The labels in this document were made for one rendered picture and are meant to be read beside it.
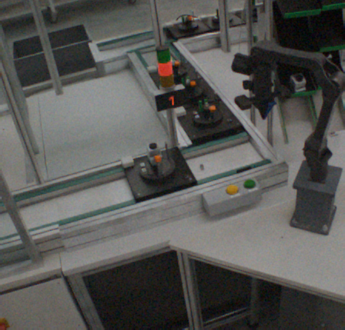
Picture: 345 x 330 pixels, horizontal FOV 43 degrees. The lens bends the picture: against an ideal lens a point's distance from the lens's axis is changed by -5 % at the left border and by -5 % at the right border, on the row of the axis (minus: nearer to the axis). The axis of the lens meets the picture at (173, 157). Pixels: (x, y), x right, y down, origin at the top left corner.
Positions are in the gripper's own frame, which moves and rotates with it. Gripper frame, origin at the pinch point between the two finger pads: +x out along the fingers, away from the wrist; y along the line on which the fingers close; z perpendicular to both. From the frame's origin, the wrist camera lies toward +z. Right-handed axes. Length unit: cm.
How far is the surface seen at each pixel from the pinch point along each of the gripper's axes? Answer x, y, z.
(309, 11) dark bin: -27.2, -23.6, 10.7
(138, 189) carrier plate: 28, 45, 12
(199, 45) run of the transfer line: 35, -24, 137
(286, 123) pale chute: 20.5, -18.3, 16.4
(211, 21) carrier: 28, -40, 156
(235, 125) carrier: 28.3, -3.5, 34.6
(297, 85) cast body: 0.8, -20.1, 11.4
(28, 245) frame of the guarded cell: 27, 88, -1
